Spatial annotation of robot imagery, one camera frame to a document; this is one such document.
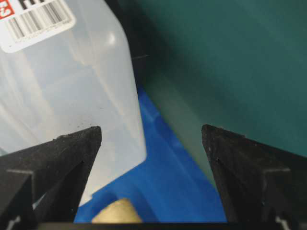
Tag translucent plastic tool box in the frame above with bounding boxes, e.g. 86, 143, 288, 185
0, 0, 146, 205

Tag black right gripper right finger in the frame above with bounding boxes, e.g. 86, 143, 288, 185
201, 124, 307, 227

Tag white Free Case label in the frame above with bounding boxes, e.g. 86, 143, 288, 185
0, 0, 76, 53

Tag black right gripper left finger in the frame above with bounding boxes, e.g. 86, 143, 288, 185
0, 126, 102, 224

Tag blue plastic tray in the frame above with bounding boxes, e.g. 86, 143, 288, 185
74, 88, 226, 223

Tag brass coloured round object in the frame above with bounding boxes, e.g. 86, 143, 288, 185
91, 198, 143, 224

